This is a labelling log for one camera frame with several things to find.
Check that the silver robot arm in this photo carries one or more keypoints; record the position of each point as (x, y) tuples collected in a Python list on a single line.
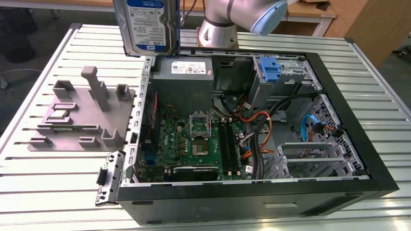
[(215, 31)]

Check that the office chair wheel base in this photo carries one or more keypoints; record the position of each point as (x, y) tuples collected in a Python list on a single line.
[(405, 51)]

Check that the black graphics card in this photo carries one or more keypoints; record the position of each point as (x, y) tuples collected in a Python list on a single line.
[(193, 173)]

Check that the blue plastic drive latch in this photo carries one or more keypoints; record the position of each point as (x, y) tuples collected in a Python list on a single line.
[(270, 69)]

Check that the grey parts rack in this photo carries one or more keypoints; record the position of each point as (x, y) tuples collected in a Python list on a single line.
[(87, 120)]

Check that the CPU socket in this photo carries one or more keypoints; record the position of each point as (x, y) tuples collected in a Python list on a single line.
[(202, 148)]

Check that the black PC case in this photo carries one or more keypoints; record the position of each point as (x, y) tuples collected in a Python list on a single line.
[(225, 204)]

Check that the hard disk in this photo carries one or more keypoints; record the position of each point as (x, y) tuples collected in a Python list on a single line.
[(144, 24)]

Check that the green motherboard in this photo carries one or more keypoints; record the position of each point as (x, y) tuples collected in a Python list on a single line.
[(174, 142)]

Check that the green RAM stick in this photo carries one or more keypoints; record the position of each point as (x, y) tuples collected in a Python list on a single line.
[(64, 129)]

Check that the grey metal drive cage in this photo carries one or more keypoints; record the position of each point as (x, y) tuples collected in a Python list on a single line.
[(262, 93)]

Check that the grey power supply unit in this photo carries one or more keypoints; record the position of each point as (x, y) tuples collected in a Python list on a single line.
[(183, 93)]

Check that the metal disk bay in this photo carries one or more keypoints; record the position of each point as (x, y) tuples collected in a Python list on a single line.
[(321, 160)]

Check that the brown wooden cabinet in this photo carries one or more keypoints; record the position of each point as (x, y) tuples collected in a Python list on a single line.
[(379, 24)]

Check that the black RAM slot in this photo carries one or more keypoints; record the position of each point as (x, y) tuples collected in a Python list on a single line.
[(234, 146), (226, 146)]

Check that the grey expansion slot retainer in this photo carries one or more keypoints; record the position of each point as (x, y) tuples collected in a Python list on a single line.
[(112, 178)]

